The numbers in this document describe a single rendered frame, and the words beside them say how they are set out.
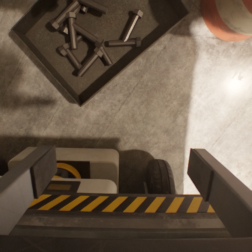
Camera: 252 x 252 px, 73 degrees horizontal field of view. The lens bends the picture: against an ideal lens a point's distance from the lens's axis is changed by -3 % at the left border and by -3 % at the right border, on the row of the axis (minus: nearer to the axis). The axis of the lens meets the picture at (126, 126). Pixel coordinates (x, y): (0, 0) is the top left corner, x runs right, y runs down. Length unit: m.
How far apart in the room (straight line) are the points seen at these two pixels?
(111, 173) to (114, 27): 0.37
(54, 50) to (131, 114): 0.27
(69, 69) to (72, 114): 0.12
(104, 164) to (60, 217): 0.19
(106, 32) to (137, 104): 0.21
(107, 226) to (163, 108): 0.36
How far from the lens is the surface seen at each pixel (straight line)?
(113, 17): 0.52
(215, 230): 0.29
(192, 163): 0.16
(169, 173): 0.45
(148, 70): 0.51
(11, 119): 0.61
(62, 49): 0.50
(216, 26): 0.53
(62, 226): 0.27
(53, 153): 0.16
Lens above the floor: 0.50
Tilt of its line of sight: 75 degrees down
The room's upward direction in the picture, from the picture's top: 178 degrees clockwise
